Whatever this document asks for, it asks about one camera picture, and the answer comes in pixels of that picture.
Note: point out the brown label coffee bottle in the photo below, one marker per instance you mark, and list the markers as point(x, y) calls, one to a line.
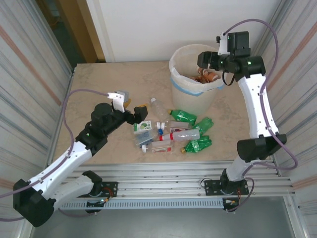
point(199, 79)
point(213, 75)
point(201, 71)

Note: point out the lime label bottle white cap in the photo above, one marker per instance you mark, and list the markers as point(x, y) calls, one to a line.
point(142, 126)

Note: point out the clear ribbed bottle white cap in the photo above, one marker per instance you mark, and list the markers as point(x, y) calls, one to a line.
point(159, 110)

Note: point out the grape label bottle white cap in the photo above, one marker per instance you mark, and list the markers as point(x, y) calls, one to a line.
point(178, 124)

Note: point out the red label bottle white cap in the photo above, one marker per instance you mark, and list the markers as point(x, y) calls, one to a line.
point(162, 149)

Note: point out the green bottle yellow cap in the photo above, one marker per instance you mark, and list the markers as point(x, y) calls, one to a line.
point(198, 143)
point(184, 116)

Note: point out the clear bottle red cap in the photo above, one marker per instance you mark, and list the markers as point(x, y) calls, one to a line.
point(184, 134)

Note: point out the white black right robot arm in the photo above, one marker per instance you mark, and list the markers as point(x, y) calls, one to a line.
point(257, 106)

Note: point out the translucent white bin liner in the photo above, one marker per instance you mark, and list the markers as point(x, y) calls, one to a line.
point(183, 57)

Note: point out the white plastic bin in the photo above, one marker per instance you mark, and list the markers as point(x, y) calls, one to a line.
point(190, 104)

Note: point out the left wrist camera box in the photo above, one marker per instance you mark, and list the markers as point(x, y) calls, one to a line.
point(119, 99)

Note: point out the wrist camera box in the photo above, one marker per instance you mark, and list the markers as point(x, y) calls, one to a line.
point(223, 47)
point(119, 99)

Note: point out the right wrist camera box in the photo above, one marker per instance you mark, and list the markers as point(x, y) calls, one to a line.
point(223, 47)

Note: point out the aluminium rail frame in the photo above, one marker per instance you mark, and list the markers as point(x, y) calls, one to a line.
point(161, 173)

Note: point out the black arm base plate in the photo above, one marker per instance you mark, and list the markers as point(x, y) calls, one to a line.
point(213, 186)
point(110, 188)

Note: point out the wooden door frame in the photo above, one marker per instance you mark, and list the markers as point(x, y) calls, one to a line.
point(89, 29)

